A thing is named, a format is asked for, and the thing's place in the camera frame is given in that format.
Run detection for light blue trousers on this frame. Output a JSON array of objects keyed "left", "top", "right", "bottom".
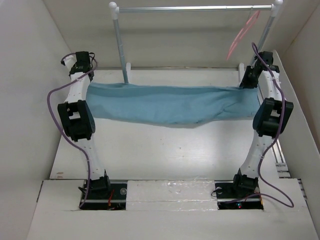
[{"left": 86, "top": 83, "right": 260, "bottom": 126}]

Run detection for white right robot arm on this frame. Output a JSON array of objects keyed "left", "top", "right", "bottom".
[{"left": 231, "top": 51, "right": 294, "bottom": 197}]

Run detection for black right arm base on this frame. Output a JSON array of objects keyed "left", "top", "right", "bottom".
[{"left": 211, "top": 170, "right": 264, "bottom": 210}]

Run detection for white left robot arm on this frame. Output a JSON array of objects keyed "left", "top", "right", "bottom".
[{"left": 57, "top": 51, "right": 112, "bottom": 199}]

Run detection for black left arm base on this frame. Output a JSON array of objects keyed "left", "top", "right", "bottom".
[{"left": 78, "top": 172, "right": 128, "bottom": 211}]

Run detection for pink clothes hanger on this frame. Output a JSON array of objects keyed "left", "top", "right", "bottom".
[{"left": 226, "top": 10, "right": 261, "bottom": 61}]

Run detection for white metal clothes rack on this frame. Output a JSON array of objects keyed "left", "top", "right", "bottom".
[{"left": 108, "top": 0, "right": 283, "bottom": 84}]

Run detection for aluminium side rail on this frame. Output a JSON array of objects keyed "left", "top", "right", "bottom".
[{"left": 272, "top": 140, "right": 291, "bottom": 179}]

